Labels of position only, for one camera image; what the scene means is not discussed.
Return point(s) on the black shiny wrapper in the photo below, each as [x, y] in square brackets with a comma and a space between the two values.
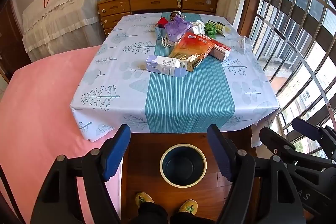
[176, 14]

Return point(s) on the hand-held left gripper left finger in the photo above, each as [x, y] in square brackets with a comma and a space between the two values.
[116, 153]

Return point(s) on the purple plastic bag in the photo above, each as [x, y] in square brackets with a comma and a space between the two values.
[178, 28]

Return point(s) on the red carton box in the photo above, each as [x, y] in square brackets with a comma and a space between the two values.
[219, 50]

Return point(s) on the orange and gold snack bag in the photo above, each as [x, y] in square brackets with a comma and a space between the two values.
[191, 48]

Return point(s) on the blue face mask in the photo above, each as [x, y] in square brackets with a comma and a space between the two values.
[160, 32]

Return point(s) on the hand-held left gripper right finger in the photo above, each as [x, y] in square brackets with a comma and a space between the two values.
[220, 153]

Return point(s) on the tree print tablecloth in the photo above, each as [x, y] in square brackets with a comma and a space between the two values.
[118, 69]

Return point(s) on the white lace cover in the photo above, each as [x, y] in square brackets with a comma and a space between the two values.
[60, 22]

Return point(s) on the clear plastic bag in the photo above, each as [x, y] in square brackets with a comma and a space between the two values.
[244, 44]

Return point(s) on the yellow knitted slipper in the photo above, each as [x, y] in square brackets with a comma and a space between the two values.
[188, 207]
[144, 200]

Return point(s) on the purple and white carton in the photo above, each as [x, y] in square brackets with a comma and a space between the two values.
[162, 65]

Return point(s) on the white tissue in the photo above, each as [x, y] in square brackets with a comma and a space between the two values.
[198, 27]

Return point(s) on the blue bin with cream rim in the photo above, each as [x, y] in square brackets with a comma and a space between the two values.
[183, 163]

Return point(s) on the white hook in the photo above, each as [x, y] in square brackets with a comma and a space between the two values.
[179, 3]

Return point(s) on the red wrapper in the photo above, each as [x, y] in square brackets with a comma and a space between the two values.
[162, 22]

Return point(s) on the green and yellow box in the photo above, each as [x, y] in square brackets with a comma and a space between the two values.
[221, 27]

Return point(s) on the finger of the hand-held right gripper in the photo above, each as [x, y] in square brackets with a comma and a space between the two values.
[273, 141]
[305, 127]

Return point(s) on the green wrapper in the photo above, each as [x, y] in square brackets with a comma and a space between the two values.
[210, 29]

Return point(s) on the wooden dresser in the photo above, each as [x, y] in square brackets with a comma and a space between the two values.
[157, 2]

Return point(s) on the pink bed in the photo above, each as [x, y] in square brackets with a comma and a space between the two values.
[39, 121]

